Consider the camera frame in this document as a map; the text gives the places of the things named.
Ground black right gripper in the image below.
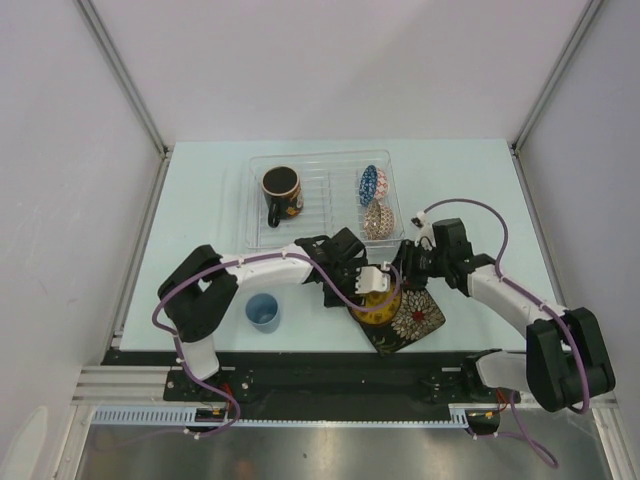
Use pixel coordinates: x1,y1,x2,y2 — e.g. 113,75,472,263
389,239,448,289

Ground white wire dish rack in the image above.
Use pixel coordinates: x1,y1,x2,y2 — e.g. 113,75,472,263
245,150,404,254

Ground yellow round plate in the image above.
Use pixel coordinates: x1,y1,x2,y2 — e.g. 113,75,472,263
348,291,402,327

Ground black yellow square plate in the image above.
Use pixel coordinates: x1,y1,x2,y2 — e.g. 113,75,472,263
357,290,446,356

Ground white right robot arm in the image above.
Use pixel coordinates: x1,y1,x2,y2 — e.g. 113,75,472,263
393,217,616,412

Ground white slotted cable duct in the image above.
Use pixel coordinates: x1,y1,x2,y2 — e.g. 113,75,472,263
92,406,227,427

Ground blue triangle pattern bowl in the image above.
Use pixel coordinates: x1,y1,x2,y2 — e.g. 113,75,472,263
358,165,389,207

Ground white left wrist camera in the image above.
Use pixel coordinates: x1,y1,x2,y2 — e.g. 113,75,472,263
355,262,391,295

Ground light blue cup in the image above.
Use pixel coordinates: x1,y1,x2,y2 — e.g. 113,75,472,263
245,293,280,333

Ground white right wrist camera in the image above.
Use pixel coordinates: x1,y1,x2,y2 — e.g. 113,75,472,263
411,211,436,251

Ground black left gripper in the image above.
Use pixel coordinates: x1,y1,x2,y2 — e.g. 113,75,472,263
323,257,368,308

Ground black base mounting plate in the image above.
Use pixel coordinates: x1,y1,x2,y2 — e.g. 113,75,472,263
102,349,511,405

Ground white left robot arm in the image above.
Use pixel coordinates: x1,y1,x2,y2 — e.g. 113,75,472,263
158,228,388,400

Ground black skull mug red inside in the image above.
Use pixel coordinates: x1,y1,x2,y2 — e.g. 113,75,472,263
261,166,304,228

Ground aluminium frame rail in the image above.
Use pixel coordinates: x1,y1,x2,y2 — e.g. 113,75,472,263
73,0,169,159

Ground brown lattice pattern bowl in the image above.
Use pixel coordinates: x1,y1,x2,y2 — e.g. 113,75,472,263
363,200,395,240

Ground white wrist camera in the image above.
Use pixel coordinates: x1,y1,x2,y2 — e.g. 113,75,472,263
355,262,391,295
411,211,436,251

